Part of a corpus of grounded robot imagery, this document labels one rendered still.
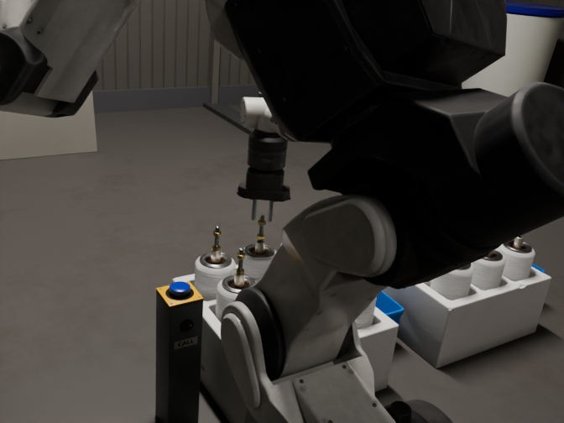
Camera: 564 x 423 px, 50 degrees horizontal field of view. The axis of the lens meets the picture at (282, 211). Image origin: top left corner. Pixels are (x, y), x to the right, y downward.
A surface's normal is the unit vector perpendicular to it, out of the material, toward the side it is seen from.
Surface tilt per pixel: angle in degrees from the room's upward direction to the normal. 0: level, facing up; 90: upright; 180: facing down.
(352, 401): 10
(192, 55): 90
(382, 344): 90
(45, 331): 0
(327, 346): 105
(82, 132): 80
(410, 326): 90
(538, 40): 94
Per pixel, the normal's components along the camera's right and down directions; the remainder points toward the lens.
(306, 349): 0.48, 0.61
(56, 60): 0.24, 0.54
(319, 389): 0.18, -0.83
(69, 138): 0.52, 0.22
